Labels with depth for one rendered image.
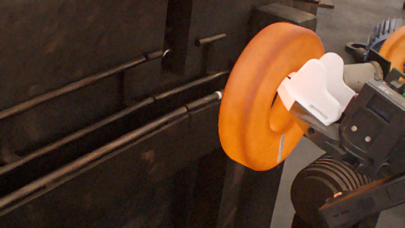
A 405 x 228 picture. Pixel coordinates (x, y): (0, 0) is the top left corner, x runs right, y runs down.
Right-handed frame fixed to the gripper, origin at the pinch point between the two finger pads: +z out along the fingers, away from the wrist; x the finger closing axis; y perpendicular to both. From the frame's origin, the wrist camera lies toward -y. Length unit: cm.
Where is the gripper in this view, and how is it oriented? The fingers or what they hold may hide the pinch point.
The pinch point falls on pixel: (278, 80)
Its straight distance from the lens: 62.1
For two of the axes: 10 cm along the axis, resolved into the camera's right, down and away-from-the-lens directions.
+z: -7.1, -6.0, 3.8
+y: 3.5, -7.6, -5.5
